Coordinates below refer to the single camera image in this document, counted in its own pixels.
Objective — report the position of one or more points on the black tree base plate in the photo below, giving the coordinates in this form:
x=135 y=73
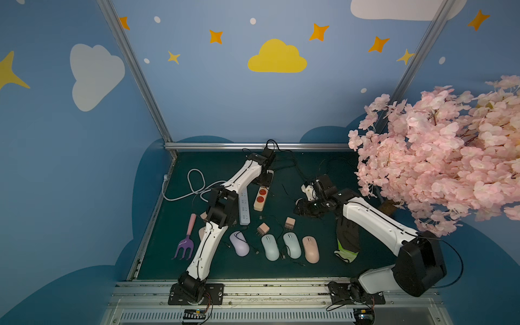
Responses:
x=388 y=207

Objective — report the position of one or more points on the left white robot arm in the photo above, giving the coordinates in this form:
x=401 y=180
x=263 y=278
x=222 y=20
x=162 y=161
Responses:
x=222 y=211

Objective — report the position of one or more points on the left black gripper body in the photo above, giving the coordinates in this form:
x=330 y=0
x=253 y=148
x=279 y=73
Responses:
x=266 y=176

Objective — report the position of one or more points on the purple pink garden fork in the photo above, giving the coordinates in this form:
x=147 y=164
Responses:
x=186 y=246

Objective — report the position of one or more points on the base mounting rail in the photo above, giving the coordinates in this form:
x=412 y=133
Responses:
x=270 y=301

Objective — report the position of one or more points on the purple wireless mouse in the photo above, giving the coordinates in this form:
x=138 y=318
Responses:
x=240 y=244

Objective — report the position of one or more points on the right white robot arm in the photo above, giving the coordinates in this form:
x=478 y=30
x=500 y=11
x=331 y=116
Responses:
x=420 y=262

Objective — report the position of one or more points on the light green wireless mouse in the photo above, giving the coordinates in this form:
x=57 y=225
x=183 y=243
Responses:
x=269 y=243

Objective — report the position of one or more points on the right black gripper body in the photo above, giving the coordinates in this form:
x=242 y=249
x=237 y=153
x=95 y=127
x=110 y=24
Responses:
x=307 y=205

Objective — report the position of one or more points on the cream red power strip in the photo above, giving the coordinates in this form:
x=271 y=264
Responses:
x=261 y=198

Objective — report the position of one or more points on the aluminium frame rail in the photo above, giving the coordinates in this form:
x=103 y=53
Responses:
x=220 y=146

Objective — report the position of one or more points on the white power strip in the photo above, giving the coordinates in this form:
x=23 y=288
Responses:
x=244 y=211

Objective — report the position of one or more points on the pink cherry blossom tree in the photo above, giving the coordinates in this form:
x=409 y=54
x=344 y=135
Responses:
x=446 y=157

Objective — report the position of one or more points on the black green work glove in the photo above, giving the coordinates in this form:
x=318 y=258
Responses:
x=347 y=240

